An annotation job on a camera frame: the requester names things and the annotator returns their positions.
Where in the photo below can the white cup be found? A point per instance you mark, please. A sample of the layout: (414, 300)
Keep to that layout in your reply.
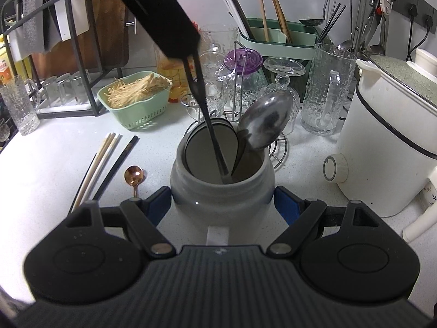
(430, 194)

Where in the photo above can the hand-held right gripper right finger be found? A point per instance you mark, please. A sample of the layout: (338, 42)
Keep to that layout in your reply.
(286, 205)

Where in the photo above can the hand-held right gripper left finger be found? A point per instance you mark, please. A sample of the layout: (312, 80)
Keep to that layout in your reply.
(158, 205)

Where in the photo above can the grey textured board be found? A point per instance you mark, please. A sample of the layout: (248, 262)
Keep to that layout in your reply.
(32, 20)

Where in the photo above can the small glass tumbler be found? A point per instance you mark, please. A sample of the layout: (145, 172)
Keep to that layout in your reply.
(81, 87)
(50, 90)
(65, 88)

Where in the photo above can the beige wooden chopstick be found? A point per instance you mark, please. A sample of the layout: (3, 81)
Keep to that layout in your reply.
(95, 164)

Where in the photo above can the upturned glass goblet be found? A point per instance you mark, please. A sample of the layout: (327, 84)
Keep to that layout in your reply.
(285, 66)

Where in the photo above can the black wall socket strip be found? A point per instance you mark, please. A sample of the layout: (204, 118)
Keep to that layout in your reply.
(423, 6)

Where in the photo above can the white electric cooker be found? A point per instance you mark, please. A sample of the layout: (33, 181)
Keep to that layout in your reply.
(382, 143)

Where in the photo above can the bundle of black chopsticks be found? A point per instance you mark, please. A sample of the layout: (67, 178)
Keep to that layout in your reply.
(333, 24)

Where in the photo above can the white rack tray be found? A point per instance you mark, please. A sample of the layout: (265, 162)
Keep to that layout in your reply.
(68, 108)

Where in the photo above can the green utensil holder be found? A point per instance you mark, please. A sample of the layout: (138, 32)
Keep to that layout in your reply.
(300, 46)

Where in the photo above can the enoki mushroom bundle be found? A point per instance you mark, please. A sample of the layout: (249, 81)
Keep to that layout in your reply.
(133, 92)

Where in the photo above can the rose gold spoon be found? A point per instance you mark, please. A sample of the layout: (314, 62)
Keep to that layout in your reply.
(134, 174)

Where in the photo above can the tall textured glass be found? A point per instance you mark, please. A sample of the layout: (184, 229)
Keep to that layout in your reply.
(218, 37)

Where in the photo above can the bundle of white chopsticks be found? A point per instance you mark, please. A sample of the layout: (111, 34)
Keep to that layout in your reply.
(234, 10)

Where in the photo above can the black chopstick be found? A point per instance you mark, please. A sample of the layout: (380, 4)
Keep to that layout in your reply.
(117, 164)

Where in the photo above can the yellow orange package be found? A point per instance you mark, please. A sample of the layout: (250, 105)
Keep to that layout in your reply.
(6, 68)

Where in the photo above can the white cutting board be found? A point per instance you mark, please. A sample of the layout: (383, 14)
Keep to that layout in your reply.
(70, 17)

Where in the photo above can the purple lid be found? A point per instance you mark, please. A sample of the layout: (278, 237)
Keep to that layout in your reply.
(252, 63)

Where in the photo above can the red lid plastic jar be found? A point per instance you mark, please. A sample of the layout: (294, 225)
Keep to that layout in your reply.
(174, 82)

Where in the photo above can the light wooden chopstick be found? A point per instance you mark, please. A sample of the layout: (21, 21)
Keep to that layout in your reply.
(263, 13)

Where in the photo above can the brown wooden cutting board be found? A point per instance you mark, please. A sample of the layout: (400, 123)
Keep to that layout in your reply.
(102, 24)

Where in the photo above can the brown wooden chopstick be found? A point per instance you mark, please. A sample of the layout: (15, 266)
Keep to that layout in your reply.
(281, 12)
(277, 13)

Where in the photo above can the black metal dish rack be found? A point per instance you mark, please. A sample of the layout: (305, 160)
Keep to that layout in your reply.
(99, 109)

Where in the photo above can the green colander basket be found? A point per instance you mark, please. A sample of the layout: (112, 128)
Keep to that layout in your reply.
(140, 116)

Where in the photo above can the textured glass mug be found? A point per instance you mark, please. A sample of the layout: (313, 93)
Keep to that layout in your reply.
(20, 109)
(317, 85)

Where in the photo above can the large steel spoon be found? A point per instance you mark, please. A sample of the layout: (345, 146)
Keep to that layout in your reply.
(266, 119)

